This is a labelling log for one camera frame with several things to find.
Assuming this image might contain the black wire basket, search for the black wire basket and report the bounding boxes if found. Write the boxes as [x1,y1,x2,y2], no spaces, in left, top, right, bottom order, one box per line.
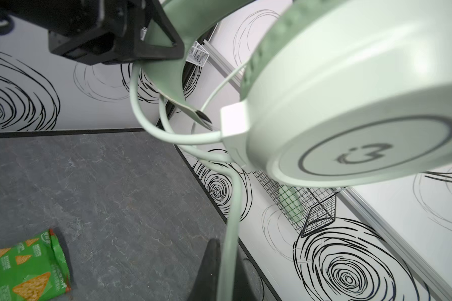
[254,171,336,238]

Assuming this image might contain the mint green headphones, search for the mint green headphones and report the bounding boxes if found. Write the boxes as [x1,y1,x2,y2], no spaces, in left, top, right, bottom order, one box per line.
[130,1,452,187]

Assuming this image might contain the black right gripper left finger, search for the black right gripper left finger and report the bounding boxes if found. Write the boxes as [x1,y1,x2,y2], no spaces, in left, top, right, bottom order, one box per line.
[187,238,221,301]

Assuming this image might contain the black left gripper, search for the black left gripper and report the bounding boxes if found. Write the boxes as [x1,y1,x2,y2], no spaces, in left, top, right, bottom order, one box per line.
[0,1,185,65]

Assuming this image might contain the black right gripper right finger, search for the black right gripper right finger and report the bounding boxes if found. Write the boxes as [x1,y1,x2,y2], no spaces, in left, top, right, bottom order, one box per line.
[235,259,257,301]

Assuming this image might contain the green spatula in basket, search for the green spatula in basket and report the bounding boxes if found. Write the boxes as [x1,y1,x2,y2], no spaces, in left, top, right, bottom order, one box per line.
[278,185,305,223]

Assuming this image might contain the white mesh shelf basket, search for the white mesh shelf basket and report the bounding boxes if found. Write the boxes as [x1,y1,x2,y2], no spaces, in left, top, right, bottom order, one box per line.
[187,41,210,68]

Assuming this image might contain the green chips bag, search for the green chips bag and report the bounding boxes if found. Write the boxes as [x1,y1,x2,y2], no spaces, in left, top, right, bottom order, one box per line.
[0,228,72,301]

